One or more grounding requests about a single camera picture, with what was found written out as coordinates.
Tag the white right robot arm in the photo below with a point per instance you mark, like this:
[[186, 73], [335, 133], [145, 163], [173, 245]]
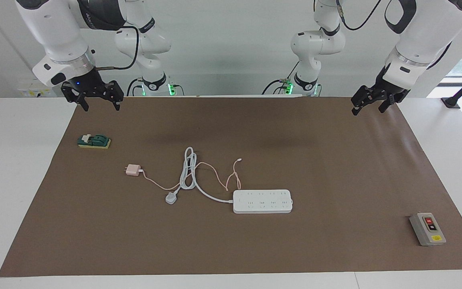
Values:
[[54, 32]]

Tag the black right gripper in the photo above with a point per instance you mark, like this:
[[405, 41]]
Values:
[[84, 84]]

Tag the white power strip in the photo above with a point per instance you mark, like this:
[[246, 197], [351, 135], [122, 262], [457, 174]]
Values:
[[263, 202]]

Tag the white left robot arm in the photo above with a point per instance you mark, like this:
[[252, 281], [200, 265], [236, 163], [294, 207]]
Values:
[[423, 32]]

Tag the green knife switch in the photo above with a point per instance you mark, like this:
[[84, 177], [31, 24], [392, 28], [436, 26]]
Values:
[[96, 140]]

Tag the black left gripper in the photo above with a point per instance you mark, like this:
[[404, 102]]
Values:
[[389, 90]]

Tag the pink charger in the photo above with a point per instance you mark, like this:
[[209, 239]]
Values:
[[133, 170]]

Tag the grey on-off switch box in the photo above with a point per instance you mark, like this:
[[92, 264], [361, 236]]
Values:
[[427, 229]]

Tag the brown table mat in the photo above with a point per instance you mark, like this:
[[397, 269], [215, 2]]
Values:
[[231, 249]]

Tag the white wall socket box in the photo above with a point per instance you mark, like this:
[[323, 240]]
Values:
[[34, 93]]

